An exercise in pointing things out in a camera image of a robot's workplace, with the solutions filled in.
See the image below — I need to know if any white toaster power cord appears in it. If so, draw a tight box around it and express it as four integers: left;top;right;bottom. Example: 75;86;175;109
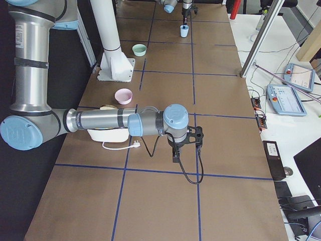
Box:
102;140;142;151

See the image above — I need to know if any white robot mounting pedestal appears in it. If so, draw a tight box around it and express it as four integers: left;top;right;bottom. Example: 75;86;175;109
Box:
90;0;135;82

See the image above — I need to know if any near teach pendant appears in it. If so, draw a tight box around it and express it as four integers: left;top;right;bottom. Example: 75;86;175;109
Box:
266;84;307;116

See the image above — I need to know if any teach pendant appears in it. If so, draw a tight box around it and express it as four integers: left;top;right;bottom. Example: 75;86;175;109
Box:
266;84;307;116
284;63;315;93

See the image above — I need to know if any black power supply box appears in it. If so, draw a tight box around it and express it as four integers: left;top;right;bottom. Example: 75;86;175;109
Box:
262;141;286;181

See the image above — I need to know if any far teach pendant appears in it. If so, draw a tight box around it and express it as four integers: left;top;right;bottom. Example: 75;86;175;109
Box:
284;63;315;93

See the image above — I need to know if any black monitor corner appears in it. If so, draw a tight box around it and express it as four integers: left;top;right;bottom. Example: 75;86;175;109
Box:
294;141;320;204

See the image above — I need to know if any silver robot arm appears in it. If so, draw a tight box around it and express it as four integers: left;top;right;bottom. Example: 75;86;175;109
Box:
156;0;198;28
1;1;204;163

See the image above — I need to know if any toast slice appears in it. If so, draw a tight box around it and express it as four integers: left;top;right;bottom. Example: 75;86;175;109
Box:
100;105;118;110

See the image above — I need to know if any pink bowl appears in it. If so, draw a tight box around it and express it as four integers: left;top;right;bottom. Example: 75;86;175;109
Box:
114;88;133;105

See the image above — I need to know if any mint green bowl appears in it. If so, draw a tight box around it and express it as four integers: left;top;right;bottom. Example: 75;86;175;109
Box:
132;44;147;57

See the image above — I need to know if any red cylinder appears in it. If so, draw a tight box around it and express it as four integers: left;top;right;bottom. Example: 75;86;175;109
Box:
230;0;241;20

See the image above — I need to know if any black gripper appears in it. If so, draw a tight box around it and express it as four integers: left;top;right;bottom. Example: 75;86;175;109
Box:
182;0;198;28
167;126;203;163

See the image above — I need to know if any orange black connector block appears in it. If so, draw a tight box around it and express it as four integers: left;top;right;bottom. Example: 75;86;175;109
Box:
251;97;261;110

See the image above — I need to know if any aluminium frame post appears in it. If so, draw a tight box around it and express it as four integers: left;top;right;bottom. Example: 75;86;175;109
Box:
240;0;285;78

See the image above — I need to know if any light blue paper cup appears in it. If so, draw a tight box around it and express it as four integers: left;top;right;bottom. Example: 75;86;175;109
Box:
180;25;189;38

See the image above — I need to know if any cream white toaster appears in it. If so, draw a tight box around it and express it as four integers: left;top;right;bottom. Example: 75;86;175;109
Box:
87;127;129;143

